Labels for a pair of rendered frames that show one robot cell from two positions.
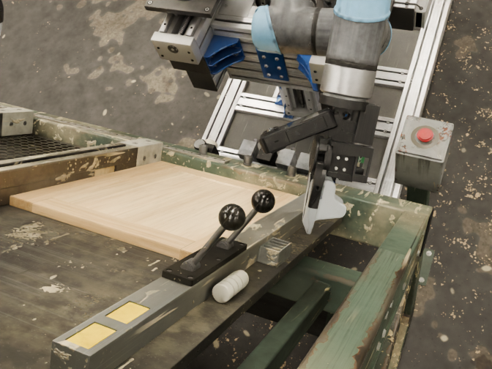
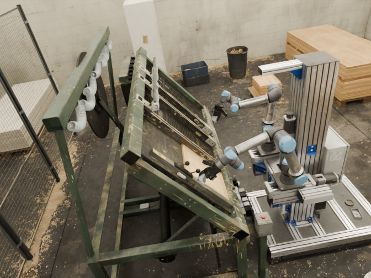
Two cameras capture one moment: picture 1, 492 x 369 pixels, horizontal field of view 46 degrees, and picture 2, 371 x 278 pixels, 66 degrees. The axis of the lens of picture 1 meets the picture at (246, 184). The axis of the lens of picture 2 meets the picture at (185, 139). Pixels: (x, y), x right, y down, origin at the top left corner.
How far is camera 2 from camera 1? 159 cm
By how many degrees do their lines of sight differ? 39
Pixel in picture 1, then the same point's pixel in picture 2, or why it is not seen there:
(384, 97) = (309, 232)
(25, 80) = not seen: hidden behind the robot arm
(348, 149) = (209, 171)
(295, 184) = (231, 198)
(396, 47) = (333, 226)
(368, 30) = (225, 157)
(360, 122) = (215, 170)
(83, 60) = not seen: hidden behind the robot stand
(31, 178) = (188, 144)
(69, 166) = (197, 150)
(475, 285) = not seen: outside the picture
